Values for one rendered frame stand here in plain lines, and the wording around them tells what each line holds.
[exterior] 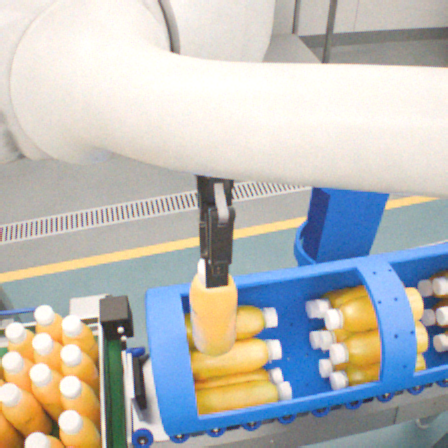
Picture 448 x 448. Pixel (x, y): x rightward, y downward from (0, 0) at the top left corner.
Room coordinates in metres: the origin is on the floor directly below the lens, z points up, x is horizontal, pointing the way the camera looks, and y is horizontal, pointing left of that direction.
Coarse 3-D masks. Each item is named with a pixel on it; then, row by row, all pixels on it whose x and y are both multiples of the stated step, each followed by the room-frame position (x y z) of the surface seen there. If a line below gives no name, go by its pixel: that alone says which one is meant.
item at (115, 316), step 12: (108, 300) 0.63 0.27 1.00; (120, 300) 0.63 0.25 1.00; (108, 312) 0.59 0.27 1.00; (120, 312) 0.59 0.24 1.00; (108, 324) 0.57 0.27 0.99; (120, 324) 0.57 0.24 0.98; (132, 324) 0.60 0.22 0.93; (108, 336) 0.57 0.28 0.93; (120, 336) 0.57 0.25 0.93; (132, 336) 0.58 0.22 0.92
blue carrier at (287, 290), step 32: (384, 256) 0.59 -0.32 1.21; (416, 256) 0.58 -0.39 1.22; (160, 288) 0.52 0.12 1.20; (256, 288) 0.60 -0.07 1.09; (288, 288) 0.61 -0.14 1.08; (320, 288) 0.62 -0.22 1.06; (384, 288) 0.49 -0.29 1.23; (416, 288) 0.65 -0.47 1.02; (160, 320) 0.43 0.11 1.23; (288, 320) 0.57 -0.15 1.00; (320, 320) 0.58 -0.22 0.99; (384, 320) 0.43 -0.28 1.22; (160, 352) 0.37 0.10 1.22; (288, 352) 0.51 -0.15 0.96; (320, 352) 0.51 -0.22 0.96; (384, 352) 0.39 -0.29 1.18; (416, 352) 0.39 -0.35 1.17; (160, 384) 0.33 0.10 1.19; (192, 384) 0.33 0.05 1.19; (320, 384) 0.43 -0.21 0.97; (384, 384) 0.36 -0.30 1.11; (416, 384) 0.37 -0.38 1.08; (192, 416) 0.30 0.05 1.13; (224, 416) 0.30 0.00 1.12; (256, 416) 0.31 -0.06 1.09
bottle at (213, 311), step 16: (192, 288) 0.38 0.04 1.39; (224, 288) 0.37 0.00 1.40; (192, 304) 0.37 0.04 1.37; (208, 304) 0.36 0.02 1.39; (224, 304) 0.36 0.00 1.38; (192, 320) 0.37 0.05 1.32; (208, 320) 0.35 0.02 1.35; (224, 320) 0.36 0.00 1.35; (208, 336) 0.35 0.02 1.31; (224, 336) 0.36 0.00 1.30; (208, 352) 0.35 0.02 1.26; (224, 352) 0.36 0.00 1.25
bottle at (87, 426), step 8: (80, 416) 0.32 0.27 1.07; (88, 424) 0.31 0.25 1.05; (64, 432) 0.28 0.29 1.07; (80, 432) 0.29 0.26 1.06; (88, 432) 0.29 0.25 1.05; (96, 432) 0.30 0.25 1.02; (64, 440) 0.27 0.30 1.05; (72, 440) 0.27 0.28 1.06; (80, 440) 0.27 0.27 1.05; (88, 440) 0.28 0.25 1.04; (96, 440) 0.29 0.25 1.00
